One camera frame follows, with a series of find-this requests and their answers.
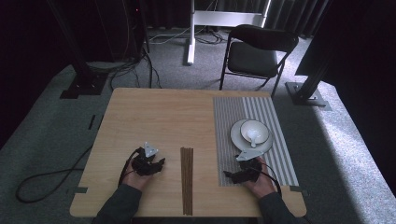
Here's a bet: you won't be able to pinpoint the person's right hand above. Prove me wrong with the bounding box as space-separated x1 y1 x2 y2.
243 157 276 200

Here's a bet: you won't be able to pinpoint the person's left hand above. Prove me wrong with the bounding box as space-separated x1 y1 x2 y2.
120 168 153 191

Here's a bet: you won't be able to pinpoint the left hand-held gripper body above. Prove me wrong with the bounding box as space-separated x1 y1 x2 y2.
131 142 161 177

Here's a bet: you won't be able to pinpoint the grey striped placemat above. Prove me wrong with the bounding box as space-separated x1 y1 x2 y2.
212 96 300 188

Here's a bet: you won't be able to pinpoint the brown wooden chopstick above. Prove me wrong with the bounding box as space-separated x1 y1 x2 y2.
189 147 194 217
180 147 187 217
183 147 189 217
186 147 191 217

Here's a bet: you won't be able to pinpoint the bundle of black cables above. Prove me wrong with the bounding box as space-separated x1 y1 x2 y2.
87 46 163 91

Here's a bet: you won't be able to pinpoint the black metal stand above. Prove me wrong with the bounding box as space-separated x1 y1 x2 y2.
46 0 108 100
285 52 332 110

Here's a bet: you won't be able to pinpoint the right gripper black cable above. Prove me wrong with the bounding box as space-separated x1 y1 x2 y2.
258 161 283 199

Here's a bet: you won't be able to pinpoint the white bowl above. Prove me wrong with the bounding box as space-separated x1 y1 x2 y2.
239 119 271 146

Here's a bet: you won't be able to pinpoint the black floor cable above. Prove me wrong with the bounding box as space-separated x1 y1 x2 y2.
15 144 94 204

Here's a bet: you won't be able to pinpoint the dark computer cabinet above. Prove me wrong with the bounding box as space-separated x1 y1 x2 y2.
92 0 149 63

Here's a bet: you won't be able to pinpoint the white desk frame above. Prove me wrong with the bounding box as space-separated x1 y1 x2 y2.
186 0 273 66

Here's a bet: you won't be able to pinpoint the white ceramic spoon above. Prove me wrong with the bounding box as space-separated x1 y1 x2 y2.
246 129 262 148

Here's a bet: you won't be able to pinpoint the black folding chair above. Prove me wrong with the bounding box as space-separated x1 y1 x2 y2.
219 23 300 98

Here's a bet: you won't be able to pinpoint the white plate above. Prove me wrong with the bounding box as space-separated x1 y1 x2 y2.
230 119 275 156

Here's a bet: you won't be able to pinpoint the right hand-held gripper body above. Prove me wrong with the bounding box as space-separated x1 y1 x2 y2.
232 148 265 185

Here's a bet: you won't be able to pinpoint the cables under white desk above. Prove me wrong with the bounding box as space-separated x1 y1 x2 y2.
148 26 229 47

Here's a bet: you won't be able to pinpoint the dark grey curtain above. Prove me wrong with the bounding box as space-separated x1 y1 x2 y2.
214 0 331 39

